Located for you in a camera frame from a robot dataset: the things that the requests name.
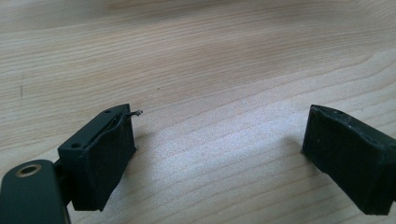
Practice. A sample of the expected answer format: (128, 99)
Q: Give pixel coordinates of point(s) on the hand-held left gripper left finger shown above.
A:
(99, 161)

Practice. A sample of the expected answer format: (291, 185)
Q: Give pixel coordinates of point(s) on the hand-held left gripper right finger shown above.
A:
(351, 155)

